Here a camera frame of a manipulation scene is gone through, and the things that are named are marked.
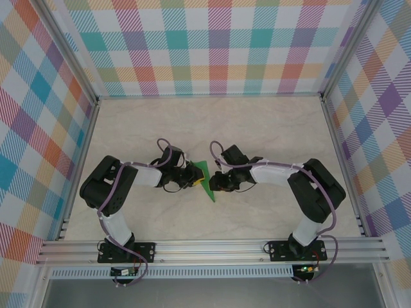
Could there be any green paper sheet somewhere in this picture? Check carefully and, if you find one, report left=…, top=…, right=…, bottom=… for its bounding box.
left=188, top=159, right=217, bottom=204

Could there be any grey metal shelf panel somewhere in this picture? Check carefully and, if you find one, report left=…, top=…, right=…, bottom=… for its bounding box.
left=41, top=276, right=386, bottom=308

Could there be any aluminium long mounting rail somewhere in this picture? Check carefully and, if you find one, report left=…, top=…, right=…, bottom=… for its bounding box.
left=35, top=237, right=390, bottom=266

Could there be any aluminium thin wall-base rail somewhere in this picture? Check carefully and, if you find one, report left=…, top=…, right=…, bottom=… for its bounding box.
left=95, top=92, right=324, bottom=101

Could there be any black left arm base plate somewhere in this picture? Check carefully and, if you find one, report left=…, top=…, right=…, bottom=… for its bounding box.
left=97, top=242, right=157, bottom=264

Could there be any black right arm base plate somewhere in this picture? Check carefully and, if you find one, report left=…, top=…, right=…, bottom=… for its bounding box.
left=268, top=239, right=328, bottom=262

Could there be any perforated white cable tray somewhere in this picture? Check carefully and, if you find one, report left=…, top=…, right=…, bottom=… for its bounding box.
left=50, top=264, right=295, bottom=279

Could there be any aluminium left side rail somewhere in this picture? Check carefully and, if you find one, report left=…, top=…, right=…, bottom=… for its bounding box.
left=57, top=99, right=100, bottom=241

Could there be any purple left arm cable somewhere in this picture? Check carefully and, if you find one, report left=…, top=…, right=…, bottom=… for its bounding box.
left=98, top=138, right=180, bottom=288

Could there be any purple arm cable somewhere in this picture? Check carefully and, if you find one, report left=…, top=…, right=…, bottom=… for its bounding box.
left=209, top=140, right=340, bottom=285
left=98, top=138, right=180, bottom=288

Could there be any aluminium right side rail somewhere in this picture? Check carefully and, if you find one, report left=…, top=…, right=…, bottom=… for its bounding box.
left=320, top=96, right=369, bottom=238

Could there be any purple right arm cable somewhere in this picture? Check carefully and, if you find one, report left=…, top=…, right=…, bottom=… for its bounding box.
left=209, top=140, right=340, bottom=285

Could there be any aluminium left corner post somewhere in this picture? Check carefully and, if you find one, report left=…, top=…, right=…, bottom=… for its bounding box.
left=38, top=0, right=99, bottom=105

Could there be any aluminium corner post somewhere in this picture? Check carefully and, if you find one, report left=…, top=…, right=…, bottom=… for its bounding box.
left=320, top=0, right=378, bottom=99
left=38, top=0, right=99, bottom=105

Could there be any aluminium right corner post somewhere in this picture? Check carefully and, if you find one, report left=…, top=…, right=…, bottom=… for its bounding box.
left=320, top=0, right=378, bottom=99

